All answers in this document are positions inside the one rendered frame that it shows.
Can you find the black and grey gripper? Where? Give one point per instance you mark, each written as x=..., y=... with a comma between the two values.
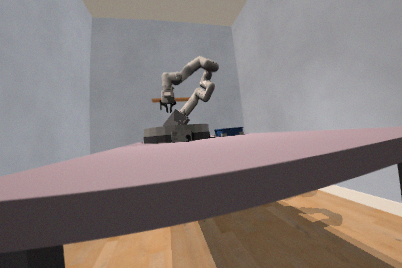
x=166, y=101

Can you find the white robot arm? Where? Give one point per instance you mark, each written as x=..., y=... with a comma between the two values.
x=176, y=78

